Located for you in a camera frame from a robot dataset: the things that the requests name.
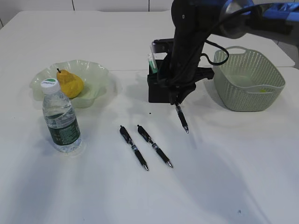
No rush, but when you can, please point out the green wavy glass plate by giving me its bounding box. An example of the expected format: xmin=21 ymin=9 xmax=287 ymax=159
xmin=29 ymin=60 xmax=109 ymax=108

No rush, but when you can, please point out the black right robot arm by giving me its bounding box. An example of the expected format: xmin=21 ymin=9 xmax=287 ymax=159
xmin=148 ymin=0 xmax=299 ymax=105

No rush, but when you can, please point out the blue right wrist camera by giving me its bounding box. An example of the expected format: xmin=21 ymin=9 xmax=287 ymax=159
xmin=152 ymin=38 xmax=174 ymax=53

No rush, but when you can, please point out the black cable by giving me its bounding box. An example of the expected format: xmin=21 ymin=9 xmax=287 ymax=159
xmin=200 ymin=39 xmax=230 ymax=66

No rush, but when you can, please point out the yellow pear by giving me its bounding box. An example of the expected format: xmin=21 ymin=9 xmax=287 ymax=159
xmin=57 ymin=68 xmax=84 ymax=99

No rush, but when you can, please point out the clear plastic ruler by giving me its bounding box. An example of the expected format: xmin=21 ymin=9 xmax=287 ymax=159
xmin=150 ymin=45 xmax=156 ymax=63

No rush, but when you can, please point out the clear plastic water bottle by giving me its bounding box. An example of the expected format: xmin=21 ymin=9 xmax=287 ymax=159
xmin=41 ymin=78 xmax=81 ymax=153

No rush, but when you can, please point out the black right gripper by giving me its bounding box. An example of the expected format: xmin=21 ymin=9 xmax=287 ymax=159
xmin=157 ymin=30 xmax=214 ymax=105

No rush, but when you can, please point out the black square pen holder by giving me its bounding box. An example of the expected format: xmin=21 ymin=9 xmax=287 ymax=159
xmin=147 ymin=58 xmax=173 ymax=103

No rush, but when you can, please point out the teal eraser pen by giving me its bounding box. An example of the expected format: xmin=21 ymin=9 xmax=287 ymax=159
xmin=148 ymin=53 xmax=158 ymax=73

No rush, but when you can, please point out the green plastic woven basket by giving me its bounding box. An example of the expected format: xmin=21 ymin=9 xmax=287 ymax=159
xmin=213 ymin=48 xmax=285 ymax=112

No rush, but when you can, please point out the black pen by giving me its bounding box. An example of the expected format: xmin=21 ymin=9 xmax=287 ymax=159
xmin=175 ymin=103 xmax=189 ymax=133
xmin=137 ymin=125 xmax=174 ymax=168
xmin=120 ymin=126 xmax=149 ymax=171

